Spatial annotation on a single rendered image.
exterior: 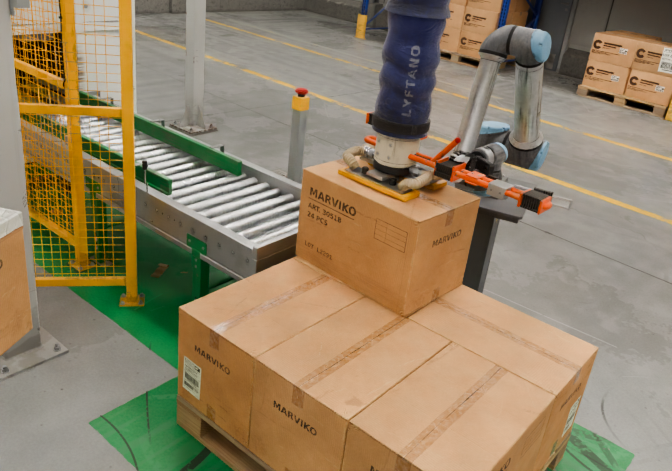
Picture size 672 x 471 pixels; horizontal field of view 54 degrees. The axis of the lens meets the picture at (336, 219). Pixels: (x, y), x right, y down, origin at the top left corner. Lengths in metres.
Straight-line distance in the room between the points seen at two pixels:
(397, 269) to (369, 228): 0.19
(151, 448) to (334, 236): 1.06
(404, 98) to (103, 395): 1.70
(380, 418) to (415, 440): 0.13
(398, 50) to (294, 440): 1.38
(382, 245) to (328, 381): 0.59
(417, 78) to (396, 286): 0.77
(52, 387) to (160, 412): 0.47
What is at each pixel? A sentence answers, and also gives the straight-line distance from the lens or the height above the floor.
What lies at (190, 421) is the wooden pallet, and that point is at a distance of 2.70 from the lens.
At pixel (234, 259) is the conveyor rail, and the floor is 0.50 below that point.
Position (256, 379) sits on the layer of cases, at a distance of 2.25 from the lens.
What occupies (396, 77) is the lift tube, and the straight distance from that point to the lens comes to 2.44.
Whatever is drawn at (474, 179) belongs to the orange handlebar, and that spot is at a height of 1.08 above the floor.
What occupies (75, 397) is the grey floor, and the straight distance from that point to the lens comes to 2.96.
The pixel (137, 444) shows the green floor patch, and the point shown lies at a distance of 2.72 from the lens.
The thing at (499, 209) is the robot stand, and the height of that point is 0.75.
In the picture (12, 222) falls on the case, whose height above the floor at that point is 1.01.
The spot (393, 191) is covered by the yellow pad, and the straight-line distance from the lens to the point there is 2.49.
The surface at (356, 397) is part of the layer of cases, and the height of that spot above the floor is 0.54.
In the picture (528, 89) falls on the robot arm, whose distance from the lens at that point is 2.87.
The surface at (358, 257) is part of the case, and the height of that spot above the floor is 0.69.
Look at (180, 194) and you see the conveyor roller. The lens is 3.39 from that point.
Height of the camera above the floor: 1.88
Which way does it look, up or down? 25 degrees down
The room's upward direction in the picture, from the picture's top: 7 degrees clockwise
